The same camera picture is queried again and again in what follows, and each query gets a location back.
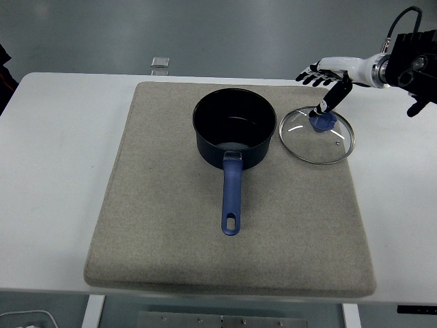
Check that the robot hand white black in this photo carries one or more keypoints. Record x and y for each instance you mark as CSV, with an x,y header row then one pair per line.
x,y
345,65

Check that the grey metal plate with screws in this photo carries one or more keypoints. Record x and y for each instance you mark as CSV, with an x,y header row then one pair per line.
x,y
222,321

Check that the silver floor plate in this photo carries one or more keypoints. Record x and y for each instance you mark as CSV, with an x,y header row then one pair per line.
x,y
159,72
160,61

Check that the beige fabric mat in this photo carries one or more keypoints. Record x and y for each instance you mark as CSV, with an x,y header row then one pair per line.
x,y
170,205

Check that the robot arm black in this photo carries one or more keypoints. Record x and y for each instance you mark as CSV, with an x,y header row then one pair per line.
x,y
413,68

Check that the white table leg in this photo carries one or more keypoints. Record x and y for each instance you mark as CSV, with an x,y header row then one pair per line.
x,y
93,312
351,316

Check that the black table control box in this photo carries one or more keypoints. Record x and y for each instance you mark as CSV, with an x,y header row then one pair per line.
x,y
416,309

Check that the glass pot lid blue knob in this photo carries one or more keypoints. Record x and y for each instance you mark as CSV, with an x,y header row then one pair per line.
x,y
317,147

